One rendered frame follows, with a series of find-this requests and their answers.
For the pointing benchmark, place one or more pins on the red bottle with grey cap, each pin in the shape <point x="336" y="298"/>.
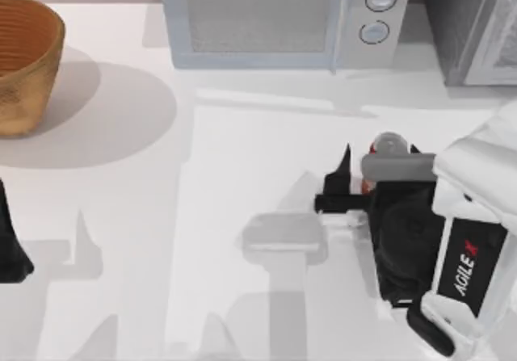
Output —
<point x="389" y="143"/>

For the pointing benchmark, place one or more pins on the microwave oven door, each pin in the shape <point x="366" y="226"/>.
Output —
<point x="258" y="18"/>

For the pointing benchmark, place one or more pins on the woven brown basket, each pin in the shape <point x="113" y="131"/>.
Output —
<point x="28" y="74"/>

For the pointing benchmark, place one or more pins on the pale microwave oven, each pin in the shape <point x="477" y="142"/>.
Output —
<point x="375" y="60"/>

